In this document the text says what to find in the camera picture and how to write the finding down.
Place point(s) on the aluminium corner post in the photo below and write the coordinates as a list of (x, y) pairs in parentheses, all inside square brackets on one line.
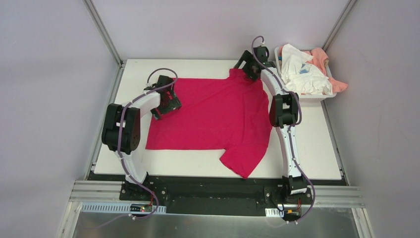
[(350, 4), (97, 20)]

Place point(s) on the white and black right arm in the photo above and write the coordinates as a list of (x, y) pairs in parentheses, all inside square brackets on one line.
[(284, 116)]

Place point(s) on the white plastic laundry basket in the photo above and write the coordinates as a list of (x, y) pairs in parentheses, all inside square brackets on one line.
[(278, 59)]

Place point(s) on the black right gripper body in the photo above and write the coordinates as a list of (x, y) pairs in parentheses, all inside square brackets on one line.
[(249, 72)]

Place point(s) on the magenta t shirt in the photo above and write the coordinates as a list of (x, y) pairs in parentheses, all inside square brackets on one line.
[(229, 114)]

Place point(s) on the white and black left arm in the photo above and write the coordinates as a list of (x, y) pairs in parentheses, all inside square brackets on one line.
[(121, 131)]

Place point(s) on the right aluminium corner post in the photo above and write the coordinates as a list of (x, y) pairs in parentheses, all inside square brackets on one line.
[(350, 4)]

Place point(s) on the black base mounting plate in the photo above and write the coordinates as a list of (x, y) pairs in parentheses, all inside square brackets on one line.
[(207, 196)]

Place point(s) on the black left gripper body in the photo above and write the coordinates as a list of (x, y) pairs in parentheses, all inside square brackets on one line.
[(167, 107)]

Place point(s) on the left white slotted cable duct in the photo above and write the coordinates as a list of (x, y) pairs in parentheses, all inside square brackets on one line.
[(121, 208)]

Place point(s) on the aluminium front rail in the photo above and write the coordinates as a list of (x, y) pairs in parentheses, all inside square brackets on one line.
[(325, 196)]

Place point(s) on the white crumpled t shirt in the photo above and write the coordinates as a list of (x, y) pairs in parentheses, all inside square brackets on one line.
[(300, 76)]

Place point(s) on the right white slotted cable duct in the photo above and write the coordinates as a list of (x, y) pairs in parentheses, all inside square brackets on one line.
[(274, 212)]

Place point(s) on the peach crumpled t shirt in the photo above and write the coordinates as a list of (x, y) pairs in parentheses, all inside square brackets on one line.
[(321, 61)]

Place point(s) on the white slotted cable duct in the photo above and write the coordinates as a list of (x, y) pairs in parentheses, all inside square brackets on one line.
[(121, 208), (274, 212)]

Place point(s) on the left aluminium corner post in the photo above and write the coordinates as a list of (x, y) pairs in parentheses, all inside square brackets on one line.
[(97, 20)]

